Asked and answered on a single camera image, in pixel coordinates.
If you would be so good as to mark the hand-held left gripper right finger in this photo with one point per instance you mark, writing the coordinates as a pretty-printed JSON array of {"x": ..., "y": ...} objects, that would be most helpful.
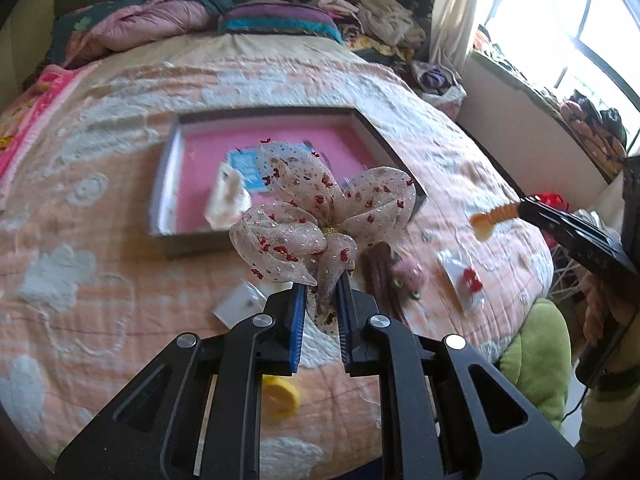
[{"x": 345, "y": 330}]

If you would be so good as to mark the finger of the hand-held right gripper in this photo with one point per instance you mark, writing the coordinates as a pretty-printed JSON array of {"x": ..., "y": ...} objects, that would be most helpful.
[{"x": 575, "y": 240}]

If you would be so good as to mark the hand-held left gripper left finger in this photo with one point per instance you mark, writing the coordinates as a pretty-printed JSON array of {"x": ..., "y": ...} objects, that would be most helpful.
[{"x": 298, "y": 330}]

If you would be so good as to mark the brown hair clip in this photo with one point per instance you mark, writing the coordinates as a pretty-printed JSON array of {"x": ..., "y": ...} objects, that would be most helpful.
[{"x": 380, "y": 275}]

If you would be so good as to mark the white earring card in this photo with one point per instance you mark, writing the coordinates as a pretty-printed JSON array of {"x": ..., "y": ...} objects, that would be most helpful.
[{"x": 235, "y": 307}]

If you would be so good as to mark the yellow hair accessory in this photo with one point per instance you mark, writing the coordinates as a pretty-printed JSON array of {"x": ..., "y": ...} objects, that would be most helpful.
[{"x": 280, "y": 400}]

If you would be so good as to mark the small clear plastic packet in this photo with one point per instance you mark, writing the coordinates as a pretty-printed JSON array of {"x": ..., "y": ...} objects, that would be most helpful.
[{"x": 467, "y": 280}]

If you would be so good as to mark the sheer dotted bow hair accessory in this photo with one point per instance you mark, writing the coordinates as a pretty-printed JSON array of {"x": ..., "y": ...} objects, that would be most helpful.
[{"x": 300, "y": 200}]

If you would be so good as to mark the grey box with pink lining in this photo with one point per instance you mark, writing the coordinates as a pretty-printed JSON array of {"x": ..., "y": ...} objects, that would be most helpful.
[{"x": 200, "y": 160}]

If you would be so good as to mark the person's right forearm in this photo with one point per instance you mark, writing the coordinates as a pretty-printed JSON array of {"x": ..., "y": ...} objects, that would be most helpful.
[{"x": 610, "y": 425}]

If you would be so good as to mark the person's right hand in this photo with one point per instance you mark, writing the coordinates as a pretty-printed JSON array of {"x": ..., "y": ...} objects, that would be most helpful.
[{"x": 595, "y": 310}]

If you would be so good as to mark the red bag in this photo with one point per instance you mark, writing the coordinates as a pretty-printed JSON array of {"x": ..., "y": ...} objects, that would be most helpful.
[{"x": 550, "y": 202}]

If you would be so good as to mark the colourful cloth pile on windowsill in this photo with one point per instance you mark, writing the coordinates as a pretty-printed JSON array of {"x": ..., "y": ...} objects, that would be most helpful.
[{"x": 595, "y": 125}]

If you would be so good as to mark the green plush cushion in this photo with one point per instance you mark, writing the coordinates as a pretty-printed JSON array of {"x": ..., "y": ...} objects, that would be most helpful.
[{"x": 537, "y": 360}]

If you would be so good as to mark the white hair accessory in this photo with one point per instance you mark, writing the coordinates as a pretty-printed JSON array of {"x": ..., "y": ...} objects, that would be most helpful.
[{"x": 225, "y": 205}]

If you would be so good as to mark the blue card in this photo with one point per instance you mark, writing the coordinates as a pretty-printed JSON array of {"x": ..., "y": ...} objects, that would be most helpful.
[{"x": 242, "y": 162}]

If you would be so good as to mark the purple cloth bundle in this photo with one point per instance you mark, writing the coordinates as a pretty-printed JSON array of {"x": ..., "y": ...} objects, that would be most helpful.
[{"x": 435, "y": 80}]

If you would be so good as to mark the window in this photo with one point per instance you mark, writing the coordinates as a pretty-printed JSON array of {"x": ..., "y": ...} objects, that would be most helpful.
[{"x": 550, "y": 10}]

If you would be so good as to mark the cream curtain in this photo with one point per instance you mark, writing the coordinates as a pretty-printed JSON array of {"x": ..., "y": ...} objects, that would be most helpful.
[{"x": 455, "y": 10}]

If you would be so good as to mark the pile of clothes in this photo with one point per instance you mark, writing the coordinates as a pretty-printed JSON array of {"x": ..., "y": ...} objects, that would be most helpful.
[{"x": 380, "y": 15}]

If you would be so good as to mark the purple teal striped pillow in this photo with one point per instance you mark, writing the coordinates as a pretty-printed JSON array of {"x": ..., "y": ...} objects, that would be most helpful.
[{"x": 280, "y": 20}]

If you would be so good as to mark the pink printed blanket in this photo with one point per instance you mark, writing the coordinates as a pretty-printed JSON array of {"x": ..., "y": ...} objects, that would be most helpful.
[{"x": 30, "y": 110}]

